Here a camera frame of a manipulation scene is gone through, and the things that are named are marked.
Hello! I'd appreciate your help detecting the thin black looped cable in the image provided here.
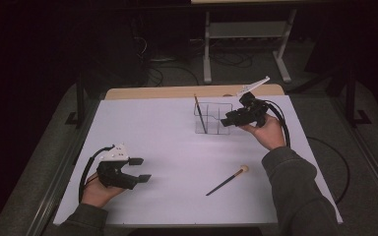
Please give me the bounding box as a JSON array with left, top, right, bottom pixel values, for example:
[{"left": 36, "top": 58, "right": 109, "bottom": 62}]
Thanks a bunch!
[{"left": 306, "top": 136, "right": 351, "bottom": 205}]

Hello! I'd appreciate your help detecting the person's right hand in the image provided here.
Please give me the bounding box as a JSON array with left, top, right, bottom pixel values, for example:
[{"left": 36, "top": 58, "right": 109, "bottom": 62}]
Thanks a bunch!
[{"left": 240, "top": 112, "right": 287, "bottom": 151}]

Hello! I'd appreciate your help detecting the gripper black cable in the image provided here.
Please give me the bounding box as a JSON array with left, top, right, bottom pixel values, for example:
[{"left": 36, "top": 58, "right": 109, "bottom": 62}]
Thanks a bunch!
[
  {"left": 78, "top": 144, "right": 116, "bottom": 205},
  {"left": 263, "top": 99, "right": 291, "bottom": 148}
]

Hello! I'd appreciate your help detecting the white metal desk frame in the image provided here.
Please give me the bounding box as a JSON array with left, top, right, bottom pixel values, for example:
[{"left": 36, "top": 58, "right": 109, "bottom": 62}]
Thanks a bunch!
[{"left": 202, "top": 9, "right": 298, "bottom": 85}]

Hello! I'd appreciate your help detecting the wooden table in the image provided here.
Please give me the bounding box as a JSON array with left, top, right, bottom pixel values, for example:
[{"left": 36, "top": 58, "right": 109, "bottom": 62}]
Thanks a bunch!
[{"left": 104, "top": 84, "right": 285, "bottom": 101}]

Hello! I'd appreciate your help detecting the fluffy makeup brush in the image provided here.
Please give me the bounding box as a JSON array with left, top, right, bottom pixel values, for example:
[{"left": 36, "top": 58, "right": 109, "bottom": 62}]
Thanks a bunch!
[{"left": 205, "top": 164, "right": 250, "bottom": 197}]

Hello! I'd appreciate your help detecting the black metal stand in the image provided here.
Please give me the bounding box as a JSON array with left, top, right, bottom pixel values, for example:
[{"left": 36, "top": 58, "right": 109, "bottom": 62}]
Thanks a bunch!
[
  {"left": 65, "top": 73, "right": 87, "bottom": 130},
  {"left": 346, "top": 70, "right": 372, "bottom": 129}
]

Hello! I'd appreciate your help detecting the aluminium rail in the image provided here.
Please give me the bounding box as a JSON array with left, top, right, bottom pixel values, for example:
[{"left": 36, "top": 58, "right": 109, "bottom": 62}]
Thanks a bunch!
[
  {"left": 26, "top": 97, "right": 102, "bottom": 236},
  {"left": 331, "top": 96, "right": 378, "bottom": 210}
]

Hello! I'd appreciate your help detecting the person's left hand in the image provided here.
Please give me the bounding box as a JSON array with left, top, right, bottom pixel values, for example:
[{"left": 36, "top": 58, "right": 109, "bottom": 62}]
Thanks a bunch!
[{"left": 81, "top": 171, "right": 128, "bottom": 208}]

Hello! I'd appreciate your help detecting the long black cable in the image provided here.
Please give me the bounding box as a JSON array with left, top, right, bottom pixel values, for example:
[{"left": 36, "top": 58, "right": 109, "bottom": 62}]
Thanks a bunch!
[{"left": 147, "top": 64, "right": 201, "bottom": 88}]

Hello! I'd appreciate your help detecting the white board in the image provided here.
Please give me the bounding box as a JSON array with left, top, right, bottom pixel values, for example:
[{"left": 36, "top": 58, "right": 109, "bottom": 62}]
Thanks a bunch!
[{"left": 52, "top": 94, "right": 344, "bottom": 228}]

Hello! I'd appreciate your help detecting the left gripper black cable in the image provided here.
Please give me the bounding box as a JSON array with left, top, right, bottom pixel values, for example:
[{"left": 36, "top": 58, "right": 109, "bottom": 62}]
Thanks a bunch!
[{"left": 78, "top": 144, "right": 116, "bottom": 205}]

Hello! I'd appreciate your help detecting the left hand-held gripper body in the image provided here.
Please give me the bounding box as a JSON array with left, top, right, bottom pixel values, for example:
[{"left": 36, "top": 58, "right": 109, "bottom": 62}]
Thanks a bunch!
[{"left": 95, "top": 143, "right": 140, "bottom": 191}]

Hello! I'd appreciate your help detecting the thin makeup brush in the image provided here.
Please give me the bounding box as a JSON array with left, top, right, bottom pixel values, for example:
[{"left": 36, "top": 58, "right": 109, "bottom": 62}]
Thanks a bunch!
[{"left": 194, "top": 94, "right": 209, "bottom": 135}]

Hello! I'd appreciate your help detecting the clear plastic organizer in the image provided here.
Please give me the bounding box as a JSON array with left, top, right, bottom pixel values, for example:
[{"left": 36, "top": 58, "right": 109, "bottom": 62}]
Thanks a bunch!
[{"left": 193, "top": 101, "right": 234, "bottom": 136}]

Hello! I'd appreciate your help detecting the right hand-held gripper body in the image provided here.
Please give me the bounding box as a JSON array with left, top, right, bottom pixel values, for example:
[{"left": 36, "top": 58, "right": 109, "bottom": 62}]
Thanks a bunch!
[{"left": 236, "top": 76, "right": 272, "bottom": 129}]

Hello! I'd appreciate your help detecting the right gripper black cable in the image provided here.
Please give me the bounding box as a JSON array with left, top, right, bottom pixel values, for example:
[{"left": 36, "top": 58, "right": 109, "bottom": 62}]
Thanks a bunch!
[{"left": 263, "top": 99, "right": 291, "bottom": 148}]

